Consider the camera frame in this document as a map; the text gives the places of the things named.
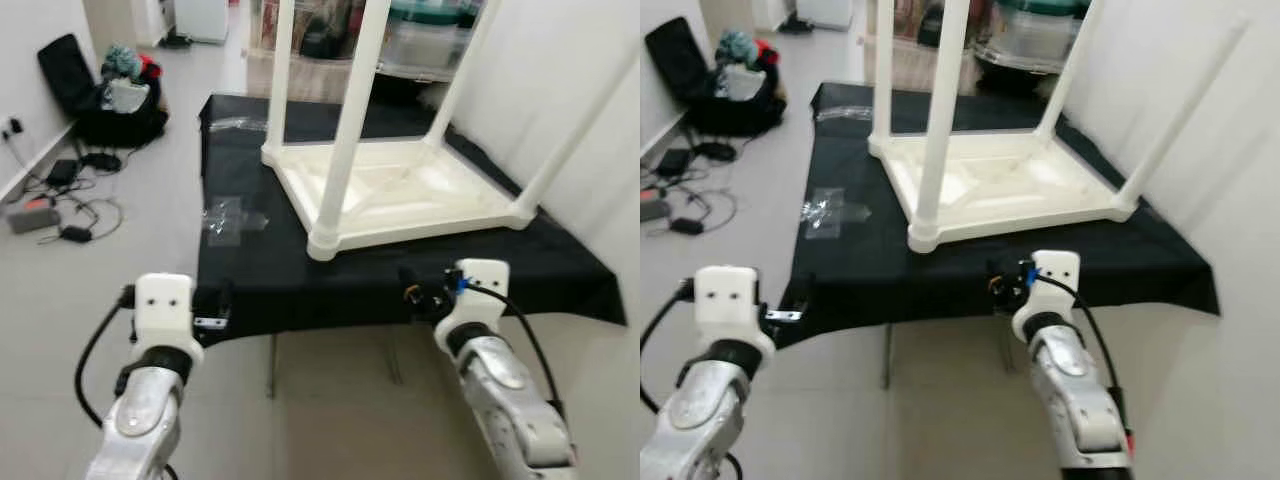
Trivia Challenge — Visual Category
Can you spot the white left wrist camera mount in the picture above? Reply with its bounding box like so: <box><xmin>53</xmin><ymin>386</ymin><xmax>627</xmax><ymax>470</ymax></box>
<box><xmin>132</xmin><ymin>272</ymin><xmax>206</xmax><ymax>366</ymax></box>
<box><xmin>693</xmin><ymin>265</ymin><xmax>776</xmax><ymax>361</ymax></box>

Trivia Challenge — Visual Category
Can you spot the teal cloth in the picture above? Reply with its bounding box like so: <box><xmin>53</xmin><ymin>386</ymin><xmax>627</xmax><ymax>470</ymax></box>
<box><xmin>718</xmin><ymin>30</ymin><xmax>759</xmax><ymax>66</ymax></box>
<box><xmin>103</xmin><ymin>45</ymin><xmax>143</xmax><ymax>81</ymax></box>

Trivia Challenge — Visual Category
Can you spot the black router with antennas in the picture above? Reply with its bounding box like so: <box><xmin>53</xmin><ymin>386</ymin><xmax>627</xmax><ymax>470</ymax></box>
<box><xmin>75</xmin><ymin>130</ymin><xmax>123</xmax><ymax>173</ymax></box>
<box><xmin>690</xmin><ymin>120</ymin><xmax>738</xmax><ymax>163</ymax></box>

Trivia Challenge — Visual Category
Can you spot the beige cloth covered bench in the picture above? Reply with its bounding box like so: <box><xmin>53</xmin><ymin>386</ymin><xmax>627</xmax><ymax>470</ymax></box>
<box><xmin>865</xmin><ymin>35</ymin><xmax>963</xmax><ymax>96</ymax></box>
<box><xmin>245</xmin><ymin>45</ymin><xmax>353</xmax><ymax>101</ymax></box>

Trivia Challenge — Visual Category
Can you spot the black bag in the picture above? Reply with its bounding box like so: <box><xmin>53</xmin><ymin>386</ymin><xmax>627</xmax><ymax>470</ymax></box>
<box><xmin>300</xmin><ymin>10</ymin><xmax>347</xmax><ymax>61</ymax></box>
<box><xmin>915</xmin><ymin>0</ymin><xmax>951</xmax><ymax>46</ymax></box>

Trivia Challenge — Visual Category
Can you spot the clear plastic storage box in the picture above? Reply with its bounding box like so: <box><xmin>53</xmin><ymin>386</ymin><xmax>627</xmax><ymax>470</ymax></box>
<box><xmin>990</xmin><ymin>10</ymin><xmax>1087</xmax><ymax>71</ymax></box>
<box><xmin>385</xmin><ymin>15</ymin><xmax>481</xmax><ymax>76</ymax></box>

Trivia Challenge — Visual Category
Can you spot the grey metal table frame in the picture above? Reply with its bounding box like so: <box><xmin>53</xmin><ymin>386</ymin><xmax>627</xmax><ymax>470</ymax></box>
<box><xmin>265</xmin><ymin>330</ymin><xmax>403</xmax><ymax>401</ymax></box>
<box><xmin>880</xmin><ymin>325</ymin><xmax>1017</xmax><ymax>391</ymax></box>

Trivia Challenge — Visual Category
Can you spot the white plastic children table top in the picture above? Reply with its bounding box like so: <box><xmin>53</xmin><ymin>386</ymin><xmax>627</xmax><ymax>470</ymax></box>
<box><xmin>260</xmin><ymin>135</ymin><xmax>541</xmax><ymax>263</ymax></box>
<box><xmin>868</xmin><ymin>128</ymin><xmax>1141</xmax><ymax>254</ymax></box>

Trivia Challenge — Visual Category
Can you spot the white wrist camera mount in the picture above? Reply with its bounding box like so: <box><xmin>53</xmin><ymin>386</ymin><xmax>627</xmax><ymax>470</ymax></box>
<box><xmin>433</xmin><ymin>258</ymin><xmax>511</xmax><ymax>351</ymax></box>
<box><xmin>1012</xmin><ymin>250</ymin><xmax>1083</xmax><ymax>341</ymax></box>
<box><xmin>132</xmin><ymin>272</ymin><xmax>206</xmax><ymax>366</ymax></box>
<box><xmin>693</xmin><ymin>265</ymin><xmax>776</xmax><ymax>361</ymax></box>

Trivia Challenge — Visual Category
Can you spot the black round bowl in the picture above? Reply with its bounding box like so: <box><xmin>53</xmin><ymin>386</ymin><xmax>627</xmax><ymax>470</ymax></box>
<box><xmin>370</xmin><ymin>60</ymin><xmax>451</xmax><ymax>106</ymax></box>
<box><xmin>975</xmin><ymin>50</ymin><xmax>1061</xmax><ymax>97</ymax></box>

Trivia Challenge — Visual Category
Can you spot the clear plastic bag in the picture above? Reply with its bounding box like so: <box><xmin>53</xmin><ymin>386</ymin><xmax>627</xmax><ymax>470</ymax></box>
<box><xmin>105</xmin><ymin>78</ymin><xmax>151</xmax><ymax>113</ymax></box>
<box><xmin>720</xmin><ymin>62</ymin><xmax>766</xmax><ymax>101</ymax></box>

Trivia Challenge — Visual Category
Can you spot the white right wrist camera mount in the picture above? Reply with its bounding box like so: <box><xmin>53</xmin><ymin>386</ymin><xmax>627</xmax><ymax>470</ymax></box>
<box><xmin>433</xmin><ymin>258</ymin><xmax>511</xmax><ymax>351</ymax></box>
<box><xmin>1012</xmin><ymin>250</ymin><xmax>1083</xmax><ymax>341</ymax></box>

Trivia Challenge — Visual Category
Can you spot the black open suitcase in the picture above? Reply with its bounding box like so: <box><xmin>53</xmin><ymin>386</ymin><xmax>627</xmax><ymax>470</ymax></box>
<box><xmin>645</xmin><ymin>17</ymin><xmax>786</xmax><ymax>138</ymax></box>
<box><xmin>38</xmin><ymin>33</ymin><xmax>169</xmax><ymax>149</ymax></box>

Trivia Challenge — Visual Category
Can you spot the green item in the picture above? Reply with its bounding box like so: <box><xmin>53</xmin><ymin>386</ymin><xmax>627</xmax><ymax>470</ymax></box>
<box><xmin>995</xmin><ymin>0</ymin><xmax>1091</xmax><ymax>17</ymax></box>
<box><xmin>390</xmin><ymin>0</ymin><xmax>481</xmax><ymax>26</ymax></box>

